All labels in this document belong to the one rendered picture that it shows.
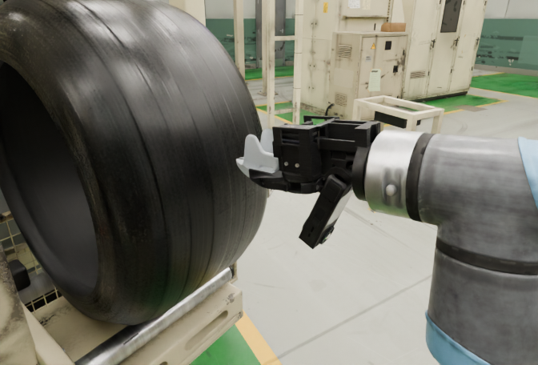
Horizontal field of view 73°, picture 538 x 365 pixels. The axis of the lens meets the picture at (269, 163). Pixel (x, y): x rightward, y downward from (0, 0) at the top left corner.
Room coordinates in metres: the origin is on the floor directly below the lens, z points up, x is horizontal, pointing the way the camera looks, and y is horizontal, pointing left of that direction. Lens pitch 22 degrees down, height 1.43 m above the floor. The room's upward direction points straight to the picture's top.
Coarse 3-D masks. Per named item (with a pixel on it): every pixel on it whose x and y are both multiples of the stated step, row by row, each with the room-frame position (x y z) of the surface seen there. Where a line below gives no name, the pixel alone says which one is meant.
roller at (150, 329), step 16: (224, 272) 0.64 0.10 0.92; (208, 288) 0.60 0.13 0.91; (176, 304) 0.55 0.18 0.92; (192, 304) 0.56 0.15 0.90; (160, 320) 0.51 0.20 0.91; (112, 336) 0.47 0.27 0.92; (128, 336) 0.47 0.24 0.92; (144, 336) 0.48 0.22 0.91; (96, 352) 0.43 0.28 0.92; (112, 352) 0.44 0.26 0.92; (128, 352) 0.45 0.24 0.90
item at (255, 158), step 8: (248, 136) 0.45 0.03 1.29; (248, 144) 0.45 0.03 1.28; (256, 144) 0.44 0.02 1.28; (248, 152) 0.45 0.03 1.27; (256, 152) 0.44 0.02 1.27; (264, 152) 0.44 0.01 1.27; (240, 160) 0.48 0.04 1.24; (248, 160) 0.46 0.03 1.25; (256, 160) 0.45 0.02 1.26; (264, 160) 0.44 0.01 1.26; (272, 160) 0.43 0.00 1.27; (240, 168) 0.46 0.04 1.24; (248, 168) 0.44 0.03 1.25; (256, 168) 0.44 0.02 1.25; (264, 168) 0.44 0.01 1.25; (272, 168) 0.43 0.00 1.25; (248, 176) 0.44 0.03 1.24
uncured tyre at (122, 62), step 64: (64, 0) 0.53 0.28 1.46; (128, 0) 0.62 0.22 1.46; (0, 64) 0.60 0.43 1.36; (64, 64) 0.45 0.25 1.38; (128, 64) 0.46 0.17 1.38; (192, 64) 0.53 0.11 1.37; (0, 128) 0.72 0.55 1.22; (64, 128) 0.43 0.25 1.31; (128, 128) 0.41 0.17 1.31; (192, 128) 0.46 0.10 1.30; (256, 128) 0.55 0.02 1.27; (64, 192) 0.78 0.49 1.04; (128, 192) 0.39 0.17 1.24; (192, 192) 0.43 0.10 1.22; (256, 192) 0.53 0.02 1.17; (64, 256) 0.65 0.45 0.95; (128, 256) 0.38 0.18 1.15; (192, 256) 0.42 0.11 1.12; (128, 320) 0.44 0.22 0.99
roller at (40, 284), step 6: (36, 276) 0.62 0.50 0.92; (42, 276) 0.62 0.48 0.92; (30, 282) 0.60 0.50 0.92; (36, 282) 0.61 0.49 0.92; (42, 282) 0.61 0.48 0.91; (48, 282) 0.62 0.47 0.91; (30, 288) 0.59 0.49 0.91; (36, 288) 0.60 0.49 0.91; (42, 288) 0.61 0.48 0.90; (48, 288) 0.61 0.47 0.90; (54, 288) 0.63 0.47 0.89; (18, 294) 0.58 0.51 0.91; (24, 294) 0.58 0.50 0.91; (30, 294) 0.59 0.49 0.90; (36, 294) 0.60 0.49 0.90; (42, 294) 0.61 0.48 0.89; (24, 300) 0.58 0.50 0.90; (30, 300) 0.59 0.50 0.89
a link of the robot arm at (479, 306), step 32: (448, 256) 0.27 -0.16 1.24; (480, 256) 0.25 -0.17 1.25; (448, 288) 0.25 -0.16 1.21; (480, 288) 0.24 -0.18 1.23; (512, 288) 0.23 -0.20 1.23; (448, 320) 0.24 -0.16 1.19; (480, 320) 0.23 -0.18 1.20; (512, 320) 0.22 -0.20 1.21; (448, 352) 0.23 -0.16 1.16; (480, 352) 0.22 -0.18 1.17; (512, 352) 0.22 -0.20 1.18
